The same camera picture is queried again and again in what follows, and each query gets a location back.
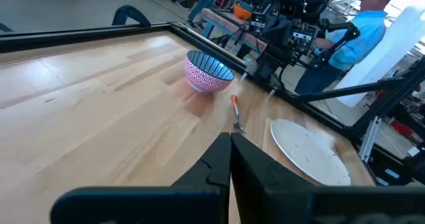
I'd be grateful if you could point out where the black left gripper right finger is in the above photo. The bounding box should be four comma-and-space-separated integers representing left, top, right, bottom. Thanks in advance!
230, 132, 425, 224

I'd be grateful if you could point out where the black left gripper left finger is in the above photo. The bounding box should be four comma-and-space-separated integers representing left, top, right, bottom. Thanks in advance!
50, 132, 231, 224

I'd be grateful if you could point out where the white speckled plate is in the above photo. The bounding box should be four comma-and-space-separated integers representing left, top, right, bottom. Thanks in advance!
270, 118, 352, 187

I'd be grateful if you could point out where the orange-handled metal fork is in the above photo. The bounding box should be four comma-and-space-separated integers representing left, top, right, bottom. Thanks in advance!
230, 94, 246, 134

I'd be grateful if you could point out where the pink patterned ceramic bowl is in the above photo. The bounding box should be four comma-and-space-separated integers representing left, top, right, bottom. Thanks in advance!
185, 50, 235, 94

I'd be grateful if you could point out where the person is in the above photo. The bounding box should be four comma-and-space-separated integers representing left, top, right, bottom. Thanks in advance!
294, 0, 399, 95
186, 0, 218, 23

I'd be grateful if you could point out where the orange bowl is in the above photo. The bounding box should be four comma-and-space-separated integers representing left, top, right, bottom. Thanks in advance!
233, 4, 252, 21

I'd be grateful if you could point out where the wooden workbench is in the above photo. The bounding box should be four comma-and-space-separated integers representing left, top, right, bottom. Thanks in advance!
200, 7, 270, 54

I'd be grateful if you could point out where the white column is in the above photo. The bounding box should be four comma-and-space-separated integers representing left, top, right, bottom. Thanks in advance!
335, 4, 425, 108

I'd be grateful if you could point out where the red box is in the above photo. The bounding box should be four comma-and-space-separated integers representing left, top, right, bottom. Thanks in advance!
390, 120, 415, 139

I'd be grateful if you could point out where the black diagonal frame strut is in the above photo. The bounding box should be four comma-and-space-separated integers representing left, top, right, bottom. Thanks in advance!
292, 78, 403, 104

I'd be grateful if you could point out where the black frame post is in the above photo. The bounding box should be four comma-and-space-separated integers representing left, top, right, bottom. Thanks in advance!
348, 56, 425, 139

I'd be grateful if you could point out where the silver metal bracket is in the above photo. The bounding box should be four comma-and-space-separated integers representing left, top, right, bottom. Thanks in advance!
358, 116, 383, 164

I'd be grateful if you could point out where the black table edge frame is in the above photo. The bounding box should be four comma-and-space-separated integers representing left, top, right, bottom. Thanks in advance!
0, 21, 425, 187

